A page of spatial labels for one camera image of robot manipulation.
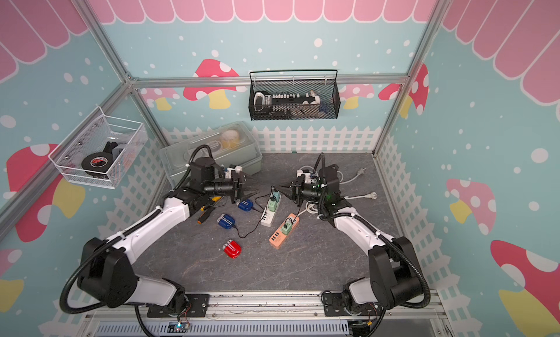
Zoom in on orange power strip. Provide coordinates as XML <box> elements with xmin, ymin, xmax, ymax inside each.
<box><xmin>269</xmin><ymin>213</ymin><xmax>300</xmax><ymax>249</ymax></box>

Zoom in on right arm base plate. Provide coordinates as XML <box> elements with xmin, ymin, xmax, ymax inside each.
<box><xmin>320</xmin><ymin>290</ymin><xmax>382</xmax><ymax>319</ymax></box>

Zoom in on black wire mesh basket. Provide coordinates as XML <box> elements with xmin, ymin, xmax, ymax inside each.
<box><xmin>248</xmin><ymin>69</ymin><xmax>341</xmax><ymax>121</ymax></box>

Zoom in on clear plastic storage box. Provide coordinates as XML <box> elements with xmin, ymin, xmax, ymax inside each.
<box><xmin>159</xmin><ymin>120</ymin><xmax>263</xmax><ymax>187</ymax></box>

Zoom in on long black charging cable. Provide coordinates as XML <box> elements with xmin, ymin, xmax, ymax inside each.
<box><xmin>244</xmin><ymin>183</ymin><xmax>307</xmax><ymax>226</ymax></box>

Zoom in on white power strip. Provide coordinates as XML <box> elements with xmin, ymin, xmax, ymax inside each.
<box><xmin>260</xmin><ymin>198</ymin><xmax>281</xmax><ymax>227</ymax></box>

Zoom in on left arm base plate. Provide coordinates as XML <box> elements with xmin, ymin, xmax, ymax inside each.
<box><xmin>147</xmin><ymin>293</ymin><xmax>210</xmax><ymax>318</ymax></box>

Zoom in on black tape roll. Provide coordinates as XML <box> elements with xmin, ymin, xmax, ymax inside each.
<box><xmin>81</xmin><ymin>152</ymin><xmax>114</xmax><ymax>178</ymax></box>

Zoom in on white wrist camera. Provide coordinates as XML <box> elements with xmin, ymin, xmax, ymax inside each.
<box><xmin>296</xmin><ymin>168</ymin><xmax>314</xmax><ymax>184</ymax></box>
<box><xmin>225</xmin><ymin>165</ymin><xmax>243</xmax><ymax>179</ymax></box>

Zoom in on black socket bit holder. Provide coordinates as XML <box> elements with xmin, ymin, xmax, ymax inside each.
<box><xmin>249</xmin><ymin>90</ymin><xmax>321</xmax><ymax>117</ymax></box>

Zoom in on orange black screwdriver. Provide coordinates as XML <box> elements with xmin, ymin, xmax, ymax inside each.
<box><xmin>197</xmin><ymin>206</ymin><xmax>216</xmax><ymax>224</ymax></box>

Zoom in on white wire wall basket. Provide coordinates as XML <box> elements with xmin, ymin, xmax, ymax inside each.
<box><xmin>49</xmin><ymin>107</ymin><xmax>148</xmax><ymax>190</ymax></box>

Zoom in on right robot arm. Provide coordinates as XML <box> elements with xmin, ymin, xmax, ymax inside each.
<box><xmin>287</xmin><ymin>154</ymin><xmax>431</xmax><ymax>314</ymax></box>

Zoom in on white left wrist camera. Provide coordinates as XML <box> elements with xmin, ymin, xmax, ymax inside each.
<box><xmin>225</xmin><ymin>165</ymin><xmax>243</xmax><ymax>179</ymax></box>

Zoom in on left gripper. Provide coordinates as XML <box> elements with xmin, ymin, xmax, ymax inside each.
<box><xmin>204</xmin><ymin>170</ymin><xmax>262</xmax><ymax>204</ymax></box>

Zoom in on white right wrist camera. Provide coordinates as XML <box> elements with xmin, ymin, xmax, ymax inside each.
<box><xmin>296</xmin><ymin>168</ymin><xmax>314</xmax><ymax>184</ymax></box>

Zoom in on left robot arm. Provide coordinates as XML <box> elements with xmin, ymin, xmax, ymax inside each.
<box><xmin>59</xmin><ymin>153</ymin><xmax>249</xmax><ymax>317</ymax></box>

